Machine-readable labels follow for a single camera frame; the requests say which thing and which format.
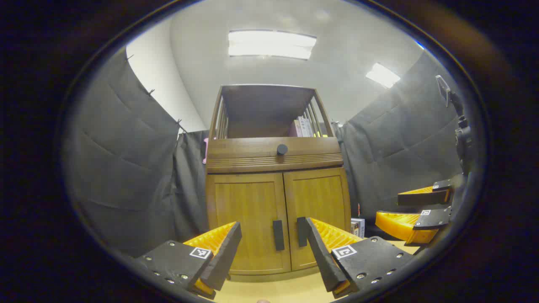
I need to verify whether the wooden cabinet door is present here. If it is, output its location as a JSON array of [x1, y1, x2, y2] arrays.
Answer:
[[206, 173, 291, 275], [283, 167, 352, 271]]

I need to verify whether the black backdrop cloth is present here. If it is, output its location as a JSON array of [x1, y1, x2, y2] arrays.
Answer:
[[63, 46, 469, 255]]

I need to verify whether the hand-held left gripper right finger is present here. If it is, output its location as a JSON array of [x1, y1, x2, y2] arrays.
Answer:
[[306, 217, 415, 300]]

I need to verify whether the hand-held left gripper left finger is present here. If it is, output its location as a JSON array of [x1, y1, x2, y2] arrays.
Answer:
[[134, 221, 243, 300]]

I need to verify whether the black door handle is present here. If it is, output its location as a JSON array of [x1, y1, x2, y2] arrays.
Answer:
[[272, 220, 285, 251], [296, 217, 308, 247]]

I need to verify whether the wooden double-door shoe cabinet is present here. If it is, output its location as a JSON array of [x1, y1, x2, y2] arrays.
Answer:
[[205, 84, 352, 282]]

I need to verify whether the grooved wooden drawer front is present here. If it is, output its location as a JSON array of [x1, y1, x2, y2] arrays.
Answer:
[[206, 137, 344, 173]]

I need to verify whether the ceiling light panel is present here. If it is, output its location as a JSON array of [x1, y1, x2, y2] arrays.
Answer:
[[365, 63, 401, 89], [228, 29, 317, 60]]

